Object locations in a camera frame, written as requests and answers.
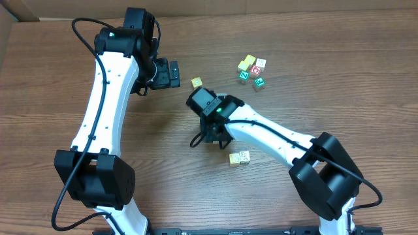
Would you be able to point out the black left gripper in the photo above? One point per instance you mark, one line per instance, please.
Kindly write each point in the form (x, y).
(164, 76)

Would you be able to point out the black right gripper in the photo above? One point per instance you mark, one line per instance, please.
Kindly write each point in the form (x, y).
(213, 133)

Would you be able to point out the plain yellow wooden block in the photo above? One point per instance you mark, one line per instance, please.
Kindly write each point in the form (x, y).
(196, 82)

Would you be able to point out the yellow K wooden block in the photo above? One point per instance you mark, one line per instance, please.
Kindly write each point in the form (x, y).
(234, 159)

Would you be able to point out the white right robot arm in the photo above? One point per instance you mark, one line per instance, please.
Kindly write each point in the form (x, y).
(325, 176)

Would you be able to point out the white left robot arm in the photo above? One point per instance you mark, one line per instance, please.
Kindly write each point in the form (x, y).
(92, 170)

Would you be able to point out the green Z wooden block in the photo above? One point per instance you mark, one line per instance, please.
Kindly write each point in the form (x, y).
(243, 77)

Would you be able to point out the green E wooden block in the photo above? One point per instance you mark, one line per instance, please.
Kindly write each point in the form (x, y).
(259, 84)

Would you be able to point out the yellow block back left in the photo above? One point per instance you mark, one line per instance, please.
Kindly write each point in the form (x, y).
(243, 66)

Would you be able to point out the red apple wooden block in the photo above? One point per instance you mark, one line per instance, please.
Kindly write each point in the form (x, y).
(255, 71)

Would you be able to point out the yellow block back top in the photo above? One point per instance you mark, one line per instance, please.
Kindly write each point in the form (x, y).
(250, 59)

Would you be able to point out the white block red print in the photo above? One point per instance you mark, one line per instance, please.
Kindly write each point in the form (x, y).
(261, 63)

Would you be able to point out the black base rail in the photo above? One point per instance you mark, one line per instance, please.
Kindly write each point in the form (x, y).
(360, 230)

